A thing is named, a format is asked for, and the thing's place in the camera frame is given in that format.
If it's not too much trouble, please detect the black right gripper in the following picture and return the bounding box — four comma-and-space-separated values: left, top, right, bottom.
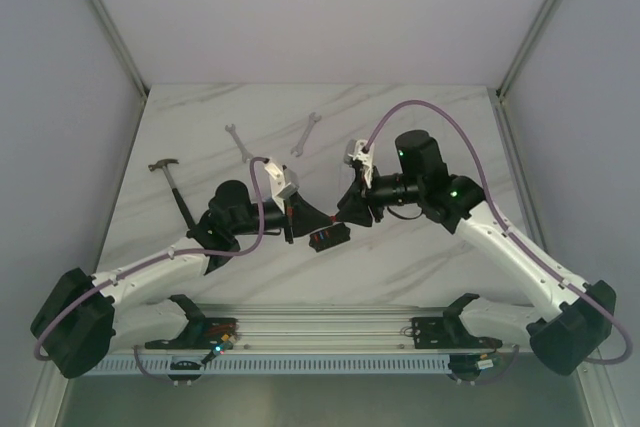
334, 162, 424, 227

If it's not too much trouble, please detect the black fuse box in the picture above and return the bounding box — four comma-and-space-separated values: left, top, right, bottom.
309, 223, 351, 253

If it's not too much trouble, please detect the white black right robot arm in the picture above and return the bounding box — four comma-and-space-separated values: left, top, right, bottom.
336, 130, 616, 376

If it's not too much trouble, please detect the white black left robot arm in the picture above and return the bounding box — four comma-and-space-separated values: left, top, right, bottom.
30, 180, 332, 379

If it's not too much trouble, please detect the silver open-end wrench right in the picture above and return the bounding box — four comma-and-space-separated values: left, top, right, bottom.
290, 112, 322, 157

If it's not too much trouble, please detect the silver open-end wrench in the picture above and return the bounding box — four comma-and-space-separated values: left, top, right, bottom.
225, 124, 253, 163
290, 112, 322, 157

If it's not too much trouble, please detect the silver open-end wrench left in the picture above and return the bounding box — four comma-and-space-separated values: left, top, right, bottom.
225, 124, 253, 163

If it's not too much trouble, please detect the small claw hammer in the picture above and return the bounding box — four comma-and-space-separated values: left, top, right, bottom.
148, 158, 196, 229

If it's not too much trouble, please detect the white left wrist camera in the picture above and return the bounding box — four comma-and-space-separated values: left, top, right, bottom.
264, 158, 299, 199

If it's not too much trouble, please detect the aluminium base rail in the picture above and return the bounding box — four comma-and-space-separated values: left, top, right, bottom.
114, 296, 531, 353

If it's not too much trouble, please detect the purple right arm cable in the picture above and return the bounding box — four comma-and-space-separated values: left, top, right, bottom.
367, 99, 632, 388

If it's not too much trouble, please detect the slotted grey cable duct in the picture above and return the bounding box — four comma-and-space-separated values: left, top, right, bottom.
89, 353, 451, 376

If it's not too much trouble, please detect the aluminium frame rail right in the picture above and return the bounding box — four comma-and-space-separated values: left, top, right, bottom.
494, 0, 591, 98

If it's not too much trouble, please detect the aluminium frame post left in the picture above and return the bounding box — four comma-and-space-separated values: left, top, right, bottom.
59, 0, 150, 98

